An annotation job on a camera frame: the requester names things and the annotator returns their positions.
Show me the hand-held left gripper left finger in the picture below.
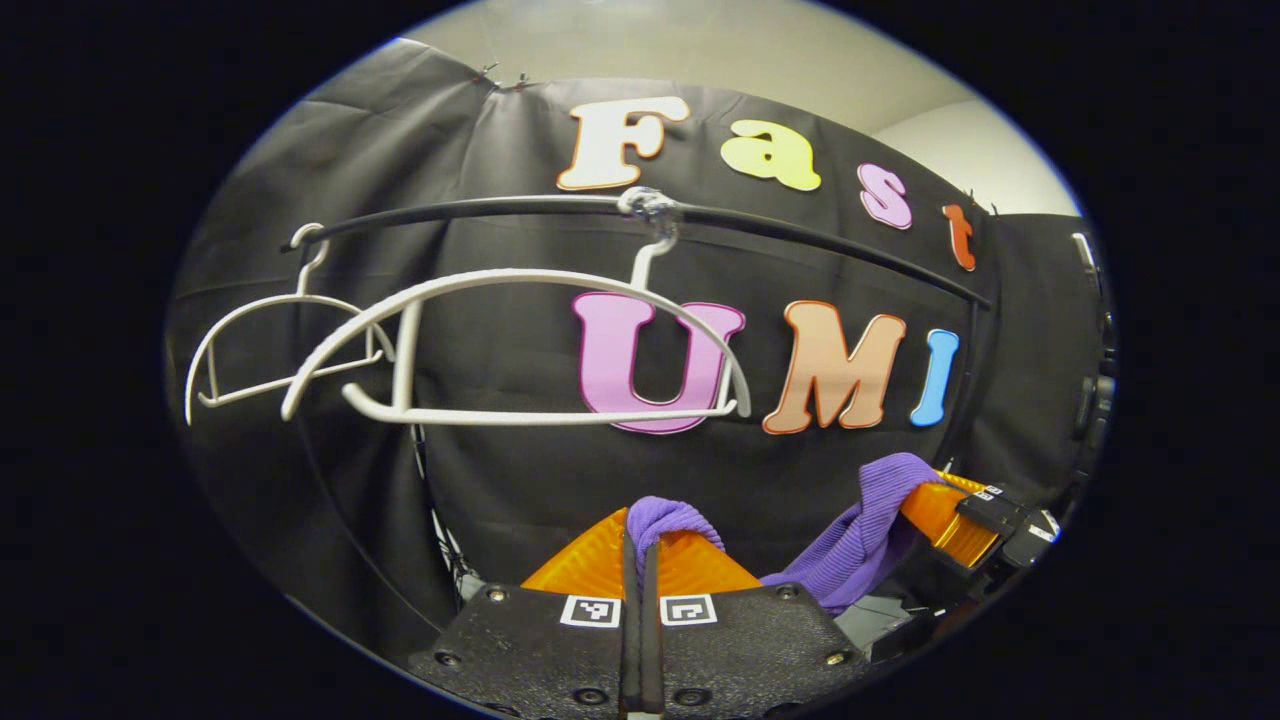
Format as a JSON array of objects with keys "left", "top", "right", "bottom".
[{"left": 408, "top": 507, "right": 641, "bottom": 720}]

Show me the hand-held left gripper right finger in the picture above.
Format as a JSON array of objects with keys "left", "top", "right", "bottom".
[{"left": 645, "top": 528, "right": 871, "bottom": 720}]

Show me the purple ribbed shirt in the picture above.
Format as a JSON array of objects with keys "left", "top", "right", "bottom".
[{"left": 627, "top": 453, "right": 946, "bottom": 616}]

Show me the white clothes hanger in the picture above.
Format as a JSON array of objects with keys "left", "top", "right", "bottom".
[
  {"left": 280, "top": 188, "right": 753, "bottom": 428},
  {"left": 185, "top": 222, "right": 396, "bottom": 426}
]

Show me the black clothes rack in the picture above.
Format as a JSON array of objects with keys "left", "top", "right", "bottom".
[{"left": 280, "top": 193, "right": 993, "bottom": 621}]

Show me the black backdrop stand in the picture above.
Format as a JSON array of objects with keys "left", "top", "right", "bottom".
[{"left": 410, "top": 425, "right": 481, "bottom": 601}]

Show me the black light stand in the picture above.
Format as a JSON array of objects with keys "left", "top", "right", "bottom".
[{"left": 1070, "top": 232, "right": 1119, "bottom": 481}]

